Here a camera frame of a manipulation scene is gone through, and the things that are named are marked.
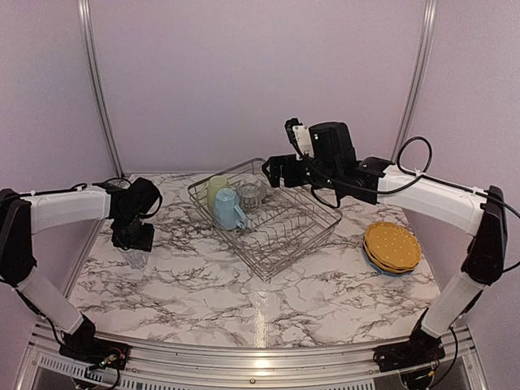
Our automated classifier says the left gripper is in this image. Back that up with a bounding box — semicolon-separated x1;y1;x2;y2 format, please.
111;212;154;251

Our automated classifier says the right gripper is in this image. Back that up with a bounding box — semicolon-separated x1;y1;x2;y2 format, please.
262;154;340;191

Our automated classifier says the clear glass front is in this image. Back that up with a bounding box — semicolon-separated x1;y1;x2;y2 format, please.
120;249;150;269

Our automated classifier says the clear glass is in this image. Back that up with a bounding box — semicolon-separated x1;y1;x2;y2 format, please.
236;182;266;211
120;249;150;269

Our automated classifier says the clear glass back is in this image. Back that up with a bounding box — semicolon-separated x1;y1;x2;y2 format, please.
236;182;266;211

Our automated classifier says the light blue mug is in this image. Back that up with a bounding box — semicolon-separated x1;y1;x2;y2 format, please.
214;188;248;231

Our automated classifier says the yellow plate back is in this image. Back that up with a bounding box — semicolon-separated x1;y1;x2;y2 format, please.
363;222;422;265

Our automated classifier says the yellow plate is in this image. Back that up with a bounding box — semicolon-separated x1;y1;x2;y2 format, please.
363;245;419;272
363;222;422;265

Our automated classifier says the yellow plate front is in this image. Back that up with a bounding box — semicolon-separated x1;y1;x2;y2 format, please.
363;245;419;272

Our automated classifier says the blue dotted plate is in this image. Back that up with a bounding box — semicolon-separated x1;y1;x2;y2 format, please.
365;256;413;277

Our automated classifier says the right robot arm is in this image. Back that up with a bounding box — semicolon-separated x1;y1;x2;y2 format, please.
262;118;508;372

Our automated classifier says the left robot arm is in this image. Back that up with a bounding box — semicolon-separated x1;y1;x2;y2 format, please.
1;177;163;364

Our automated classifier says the white ribbed bowl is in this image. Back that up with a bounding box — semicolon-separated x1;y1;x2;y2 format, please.
241;174;262;186

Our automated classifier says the green mug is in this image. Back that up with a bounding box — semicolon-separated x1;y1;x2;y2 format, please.
206;175;229;215

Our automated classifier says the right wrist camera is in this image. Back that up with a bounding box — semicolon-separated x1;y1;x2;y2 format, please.
284;118;314;160

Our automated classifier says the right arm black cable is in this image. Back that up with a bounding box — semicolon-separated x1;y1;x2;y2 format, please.
304;136;520;277

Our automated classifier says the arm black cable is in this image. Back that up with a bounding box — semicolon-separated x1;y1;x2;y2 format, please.
304;136;520;277
71;177;163;220

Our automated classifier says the wire dish rack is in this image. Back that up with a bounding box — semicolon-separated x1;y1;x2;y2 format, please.
188;158;342;281

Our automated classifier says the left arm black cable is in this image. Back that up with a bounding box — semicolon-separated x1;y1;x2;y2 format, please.
71;177;163;220

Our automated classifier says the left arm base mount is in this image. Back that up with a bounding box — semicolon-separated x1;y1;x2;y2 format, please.
59;339;130;371

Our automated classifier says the front aluminium rail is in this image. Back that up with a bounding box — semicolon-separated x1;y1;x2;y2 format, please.
15;324;488;390

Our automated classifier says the right aluminium post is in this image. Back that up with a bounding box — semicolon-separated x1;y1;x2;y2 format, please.
391;0;438;162

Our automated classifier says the aluminium post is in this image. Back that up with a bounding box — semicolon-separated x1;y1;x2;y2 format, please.
391;0;438;162
77;0;125;177

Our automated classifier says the left aluminium post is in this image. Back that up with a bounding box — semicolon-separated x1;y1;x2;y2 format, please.
77;0;125;177

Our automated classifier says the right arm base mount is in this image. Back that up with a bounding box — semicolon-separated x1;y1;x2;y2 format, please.
373;340;445;372

